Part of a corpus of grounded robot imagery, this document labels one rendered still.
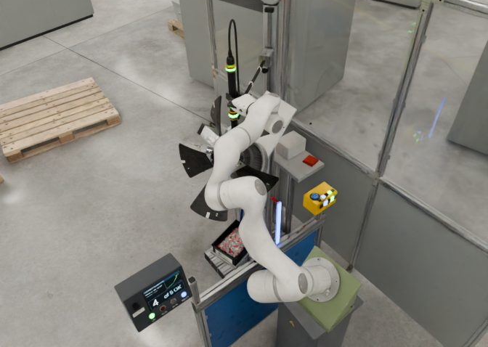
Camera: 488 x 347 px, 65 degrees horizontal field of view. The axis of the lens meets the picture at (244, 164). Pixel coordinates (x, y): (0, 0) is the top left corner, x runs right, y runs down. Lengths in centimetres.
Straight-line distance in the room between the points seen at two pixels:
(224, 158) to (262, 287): 49
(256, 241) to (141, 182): 261
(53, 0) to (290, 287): 657
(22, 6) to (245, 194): 625
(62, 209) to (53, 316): 104
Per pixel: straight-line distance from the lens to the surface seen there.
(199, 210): 221
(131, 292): 163
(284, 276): 140
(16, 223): 397
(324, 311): 183
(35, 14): 730
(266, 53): 238
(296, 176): 252
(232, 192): 129
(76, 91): 521
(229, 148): 132
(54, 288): 337
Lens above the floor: 261
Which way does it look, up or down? 42 degrees down
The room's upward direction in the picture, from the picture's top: 2 degrees counter-clockwise
